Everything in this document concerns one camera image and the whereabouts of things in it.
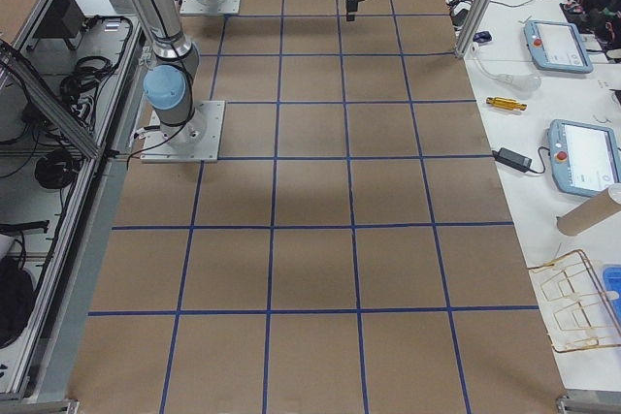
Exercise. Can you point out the small blue object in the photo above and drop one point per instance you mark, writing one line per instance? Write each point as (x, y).
(482, 37)

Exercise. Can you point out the gold brass cylinder tool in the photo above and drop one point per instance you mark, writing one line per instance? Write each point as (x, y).
(505, 104)

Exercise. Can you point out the far teach pendant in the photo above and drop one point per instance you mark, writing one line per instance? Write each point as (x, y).
(557, 47)

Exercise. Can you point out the teach pendant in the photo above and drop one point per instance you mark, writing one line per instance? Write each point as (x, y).
(557, 47)
(585, 159)

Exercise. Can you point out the black power adapter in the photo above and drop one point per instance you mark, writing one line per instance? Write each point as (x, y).
(512, 159)

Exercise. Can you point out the brown grid paper mat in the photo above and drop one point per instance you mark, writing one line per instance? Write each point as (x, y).
(351, 251)

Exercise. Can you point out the near teach pendant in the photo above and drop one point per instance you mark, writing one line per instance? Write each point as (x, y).
(585, 159)

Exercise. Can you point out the cardboard tube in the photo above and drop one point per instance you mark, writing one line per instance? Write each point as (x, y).
(590, 213)

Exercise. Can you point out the blue plastic box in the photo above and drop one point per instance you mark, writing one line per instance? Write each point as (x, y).
(612, 283)

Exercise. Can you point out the gold wire rack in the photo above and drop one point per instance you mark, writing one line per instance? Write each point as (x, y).
(577, 309)

